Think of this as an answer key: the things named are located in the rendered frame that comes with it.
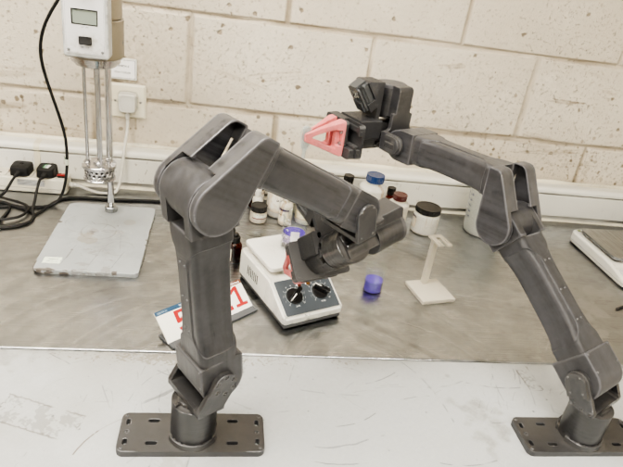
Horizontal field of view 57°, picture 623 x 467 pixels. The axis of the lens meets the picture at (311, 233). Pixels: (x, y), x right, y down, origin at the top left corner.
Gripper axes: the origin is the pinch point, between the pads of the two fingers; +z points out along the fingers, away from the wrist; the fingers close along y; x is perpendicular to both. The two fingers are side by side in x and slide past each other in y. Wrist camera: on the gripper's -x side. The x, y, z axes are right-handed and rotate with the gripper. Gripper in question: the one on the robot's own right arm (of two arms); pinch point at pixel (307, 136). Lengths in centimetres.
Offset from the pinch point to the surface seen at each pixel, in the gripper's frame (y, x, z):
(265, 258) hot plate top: 2.0, 23.4, 7.2
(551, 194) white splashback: -7, 24, -89
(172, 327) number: 7.7, 30.4, 27.2
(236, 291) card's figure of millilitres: 2.4, 29.3, 13.0
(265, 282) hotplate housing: 5.1, 26.6, 8.4
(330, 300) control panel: 12.0, 28.8, -2.3
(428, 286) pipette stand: 11.4, 31.7, -28.7
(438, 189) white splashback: -20, 25, -58
